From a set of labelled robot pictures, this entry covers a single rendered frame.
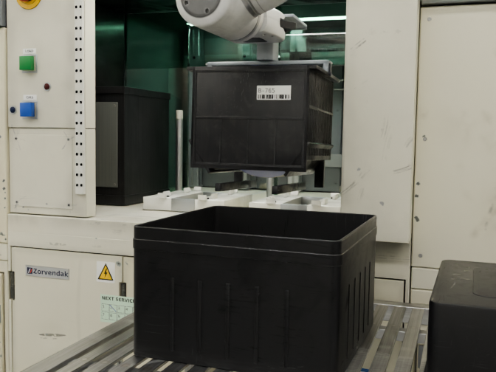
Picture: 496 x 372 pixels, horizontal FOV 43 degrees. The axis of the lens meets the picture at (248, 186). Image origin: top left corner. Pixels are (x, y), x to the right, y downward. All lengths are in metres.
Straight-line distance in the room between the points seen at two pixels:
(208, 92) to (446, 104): 0.41
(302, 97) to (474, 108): 0.30
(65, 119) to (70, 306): 0.41
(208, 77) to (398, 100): 0.33
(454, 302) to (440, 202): 0.40
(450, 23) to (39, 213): 0.93
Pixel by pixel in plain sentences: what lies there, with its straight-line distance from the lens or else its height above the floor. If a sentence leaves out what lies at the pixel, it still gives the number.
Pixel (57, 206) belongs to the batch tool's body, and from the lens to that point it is 1.43.
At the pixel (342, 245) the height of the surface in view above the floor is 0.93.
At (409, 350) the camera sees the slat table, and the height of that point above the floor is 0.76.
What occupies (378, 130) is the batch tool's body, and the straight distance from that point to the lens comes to 1.11.
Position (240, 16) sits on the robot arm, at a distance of 0.94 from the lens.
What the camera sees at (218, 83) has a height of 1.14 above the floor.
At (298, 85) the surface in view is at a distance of 1.06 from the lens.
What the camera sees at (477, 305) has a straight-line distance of 0.78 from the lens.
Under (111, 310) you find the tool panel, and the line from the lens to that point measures 1.39.
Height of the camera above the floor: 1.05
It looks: 5 degrees down
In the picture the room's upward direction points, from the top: 1 degrees clockwise
